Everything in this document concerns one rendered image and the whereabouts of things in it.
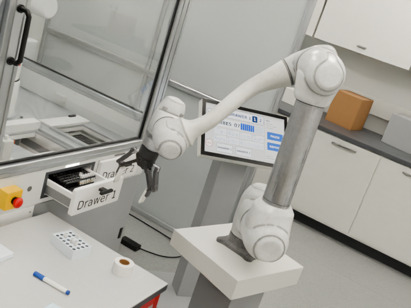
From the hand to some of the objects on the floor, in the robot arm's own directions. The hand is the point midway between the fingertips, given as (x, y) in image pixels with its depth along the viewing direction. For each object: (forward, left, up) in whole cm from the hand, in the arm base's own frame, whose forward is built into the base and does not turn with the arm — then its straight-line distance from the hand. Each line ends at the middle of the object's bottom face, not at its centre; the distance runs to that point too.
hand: (129, 189), depth 214 cm
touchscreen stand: (+26, -95, -94) cm, 136 cm away
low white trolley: (-12, +41, -95) cm, 104 cm away
